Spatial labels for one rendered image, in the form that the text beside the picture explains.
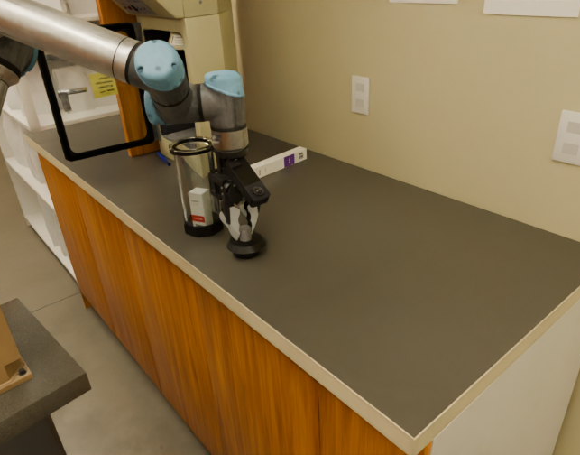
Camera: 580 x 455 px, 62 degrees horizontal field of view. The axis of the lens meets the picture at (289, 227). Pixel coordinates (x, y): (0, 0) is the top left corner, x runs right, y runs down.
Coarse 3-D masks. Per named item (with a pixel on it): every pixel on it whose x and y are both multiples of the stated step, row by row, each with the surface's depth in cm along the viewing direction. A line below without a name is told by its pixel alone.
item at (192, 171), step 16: (176, 144) 115; (192, 144) 118; (208, 144) 112; (176, 160) 113; (192, 160) 111; (208, 160) 113; (192, 176) 113; (192, 192) 115; (208, 192) 116; (192, 208) 117; (208, 208) 118; (192, 224) 119; (208, 224) 119
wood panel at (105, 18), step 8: (96, 0) 153; (104, 0) 152; (104, 8) 153; (112, 8) 154; (120, 8) 156; (104, 16) 154; (112, 16) 155; (120, 16) 157; (128, 16) 158; (152, 144) 179; (128, 152) 176; (136, 152) 176; (144, 152) 178
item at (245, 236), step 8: (240, 232) 109; (248, 232) 109; (256, 232) 114; (232, 240) 111; (240, 240) 111; (248, 240) 110; (256, 240) 110; (264, 240) 112; (232, 248) 109; (240, 248) 108; (248, 248) 108; (256, 248) 109; (240, 256) 110; (248, 256) 110
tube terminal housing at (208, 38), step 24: (192, 0) 132; (216, 0) 137; (144, 24) 152; (168, 24) 141; (192, 24) 135; (216, 24) 139; (192, 48) 137; (216, 48) 142; (192, 72) 139; (168, 144) 169
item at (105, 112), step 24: (72, 72) 149; (96, 72) 153; (72, 96) 152; (96, 96) 156; (120, 96) 160; (72, 120) 155; (96, 120) 158; (120, 120) 163; (72, 144) 157; (96, 144) 161
